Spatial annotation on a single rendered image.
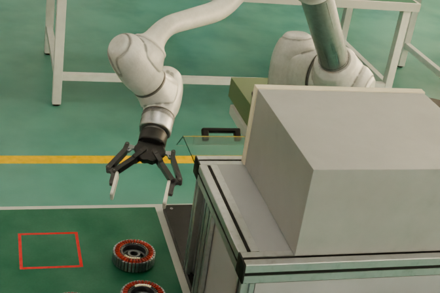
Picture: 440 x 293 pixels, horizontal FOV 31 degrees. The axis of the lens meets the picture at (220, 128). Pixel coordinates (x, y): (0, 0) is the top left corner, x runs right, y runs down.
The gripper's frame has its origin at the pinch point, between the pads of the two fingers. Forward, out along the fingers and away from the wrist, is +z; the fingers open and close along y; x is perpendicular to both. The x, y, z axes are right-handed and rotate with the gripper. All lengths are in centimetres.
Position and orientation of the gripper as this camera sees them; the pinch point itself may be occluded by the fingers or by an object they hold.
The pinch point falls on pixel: (138, 197)
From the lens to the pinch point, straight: 205.6
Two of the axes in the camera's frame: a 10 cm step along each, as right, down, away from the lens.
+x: 0.7, -5.6, -8.2
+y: -9.9, -1.7, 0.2
